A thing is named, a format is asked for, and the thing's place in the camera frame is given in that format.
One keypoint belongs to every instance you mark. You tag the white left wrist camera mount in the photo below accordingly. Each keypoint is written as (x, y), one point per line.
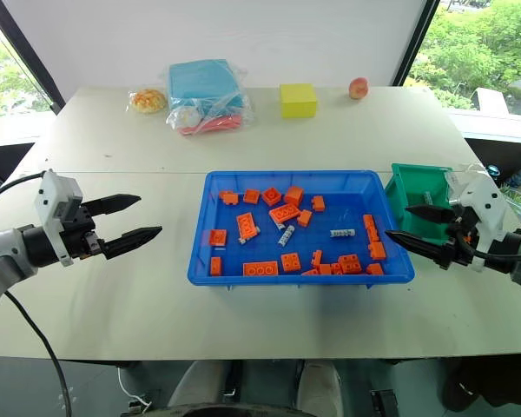
(52, 195)

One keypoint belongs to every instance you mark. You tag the grey rounded shape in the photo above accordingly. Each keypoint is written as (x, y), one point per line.
(319, 388)
(195, 386)

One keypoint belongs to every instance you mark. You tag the blue plastic tray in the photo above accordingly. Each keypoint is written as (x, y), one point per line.
(312, 278)

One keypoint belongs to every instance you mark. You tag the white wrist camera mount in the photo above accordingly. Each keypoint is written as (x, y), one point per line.
(486, 204)
(52, 195)

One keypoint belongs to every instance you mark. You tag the blue round cap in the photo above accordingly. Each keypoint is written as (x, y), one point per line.
(493, 171)

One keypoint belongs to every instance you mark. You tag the green plastic bin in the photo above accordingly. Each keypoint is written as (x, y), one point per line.
(412, 187)

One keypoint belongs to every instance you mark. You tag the yellow block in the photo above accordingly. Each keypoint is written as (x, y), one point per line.
(298, 102)

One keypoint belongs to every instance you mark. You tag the dark rounded shape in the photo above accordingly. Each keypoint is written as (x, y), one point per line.
(482, 386)

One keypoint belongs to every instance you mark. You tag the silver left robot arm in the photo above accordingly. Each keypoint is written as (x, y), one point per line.
(2, 254)

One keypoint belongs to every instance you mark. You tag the clear plastic bag with cloths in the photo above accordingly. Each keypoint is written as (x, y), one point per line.
(204, 87)

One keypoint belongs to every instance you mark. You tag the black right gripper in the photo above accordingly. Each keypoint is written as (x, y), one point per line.
(460, 254)

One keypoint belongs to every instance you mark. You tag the yellow bread bun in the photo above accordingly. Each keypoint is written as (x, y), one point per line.
(147, 101)

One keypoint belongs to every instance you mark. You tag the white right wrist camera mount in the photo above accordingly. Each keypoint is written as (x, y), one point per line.
(486, 204)

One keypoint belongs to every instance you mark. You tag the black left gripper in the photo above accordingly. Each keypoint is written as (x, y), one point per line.
(79, 230)

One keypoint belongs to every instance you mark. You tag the peach fruit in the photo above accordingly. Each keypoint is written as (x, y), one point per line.
(358, 88)

